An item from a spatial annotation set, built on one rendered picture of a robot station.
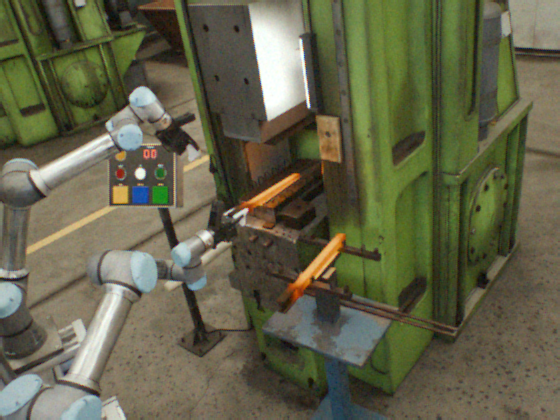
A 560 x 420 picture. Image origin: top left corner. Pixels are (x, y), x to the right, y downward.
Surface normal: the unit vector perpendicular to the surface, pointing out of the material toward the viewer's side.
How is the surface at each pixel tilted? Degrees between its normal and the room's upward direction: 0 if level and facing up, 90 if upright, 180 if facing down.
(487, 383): 0
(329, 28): 90
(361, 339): 0
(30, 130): 90
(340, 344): 0
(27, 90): 90
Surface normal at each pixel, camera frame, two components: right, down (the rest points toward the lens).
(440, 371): -0.15, -0.85
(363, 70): -0.63, 0.47
